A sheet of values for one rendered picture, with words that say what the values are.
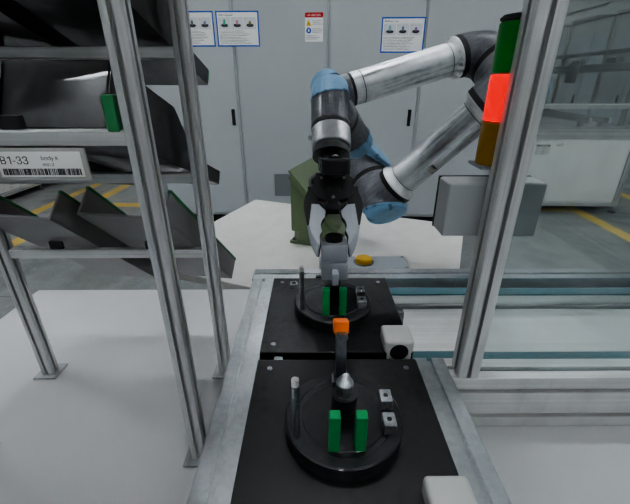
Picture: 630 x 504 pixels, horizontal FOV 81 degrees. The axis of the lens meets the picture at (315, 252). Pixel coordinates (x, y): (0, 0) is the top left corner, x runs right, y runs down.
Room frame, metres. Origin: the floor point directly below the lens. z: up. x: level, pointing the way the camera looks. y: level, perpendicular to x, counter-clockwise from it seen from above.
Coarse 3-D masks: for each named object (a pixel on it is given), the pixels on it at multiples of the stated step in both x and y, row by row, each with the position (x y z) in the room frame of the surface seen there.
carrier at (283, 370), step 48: (288, 384) 0.39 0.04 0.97; (336, 384) 0.32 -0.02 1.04; (384, 384) 0.39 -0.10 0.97; (288, 432) 0.30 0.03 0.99; (336, 432) 0.27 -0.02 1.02; (384, 432) 0.29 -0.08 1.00; (432, 432) 0.31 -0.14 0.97; (240, 480) 0.25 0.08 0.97; (288, 480) 0.25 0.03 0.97; (336, 480) 0.25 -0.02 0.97; (384, 480) 0.25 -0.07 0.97; (432, 480) 0.24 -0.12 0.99
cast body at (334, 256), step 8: (328, 240) 0.56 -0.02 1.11; (336, 240) 0.56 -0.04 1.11; (344, 240) 0.57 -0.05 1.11; (328, 248) 0.55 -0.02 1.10; (336, 248) 0.55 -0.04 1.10; (344, 248) 0.55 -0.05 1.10; (328, 256) 0.55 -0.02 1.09; (336, 256) 0.55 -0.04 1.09; (344, 256) 0.55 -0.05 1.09; (328, 264) 0.54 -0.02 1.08; (336, 264) 0.54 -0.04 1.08; (344, 264) 0.54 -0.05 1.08; (328, 272) 0.54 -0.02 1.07; (336, 272) 0.53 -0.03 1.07; (344, 272) 0.54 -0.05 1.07; (336, 280) 0.52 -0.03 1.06
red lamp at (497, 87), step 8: (496, 80) 0.45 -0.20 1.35; (504, 80) 0.44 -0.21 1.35; (488, 88) 0.46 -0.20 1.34; (496, 88) 0.45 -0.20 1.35; (504, 88) 0.44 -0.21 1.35; (488, 96) 0.46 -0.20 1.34; (496, 96) 0.45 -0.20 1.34; (504, 96) 0.44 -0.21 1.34; (488, 104) 0.45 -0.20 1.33; (496, 104) 0.44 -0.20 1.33; (488, 112) 0.45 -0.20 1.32; (496, 112) 0.44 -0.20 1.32; (488, 120) 0.45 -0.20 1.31; (496, 120) 0.44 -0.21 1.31
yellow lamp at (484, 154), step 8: (488, 128) 0.45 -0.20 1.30; (496, 128) 0.44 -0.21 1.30; (480, 136) 0.46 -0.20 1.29; (488, 136) 0.45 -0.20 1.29; (496, 136) 0.44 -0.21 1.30; (480, 144) 0.46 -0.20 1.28; (488, 144) 0.44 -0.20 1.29; (480, 152) 0.45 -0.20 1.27; (488, 152) 0.44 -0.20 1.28; (480, 160) 0.45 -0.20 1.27; (488, 160) 0.44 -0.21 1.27
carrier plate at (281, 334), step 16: (272, 288) 0.65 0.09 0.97; (288, 288) 0.65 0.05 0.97; (368, 288) 0.65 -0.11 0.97; (384, 288) 0.65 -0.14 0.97; (272, 304) 0.59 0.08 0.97; (288, 304) 0.59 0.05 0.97; (384, 304) 0.59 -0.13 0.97; (272, 320) 0.54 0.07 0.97; (288, 320) 0.54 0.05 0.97; (368, 320) 0.54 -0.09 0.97; (384, 320) 0.54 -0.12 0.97; (400, 320) 0.54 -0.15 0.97; (272, 336) 0.49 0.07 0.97; (288, 336) 0.49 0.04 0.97; (304, 336) 0.49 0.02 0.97; (320, 336) 0.49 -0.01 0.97; (352, 336) 0.49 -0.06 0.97; (368, 336) 0.49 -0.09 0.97; (272, 352) 0.46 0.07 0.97; (288, 352) 0.46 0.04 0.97; (304, 352) 0.46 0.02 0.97; (320, 352) 0.46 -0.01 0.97; (352, 352) 0.46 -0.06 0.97; (368, 352) 0.46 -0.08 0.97; (384, 352) 0.46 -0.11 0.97
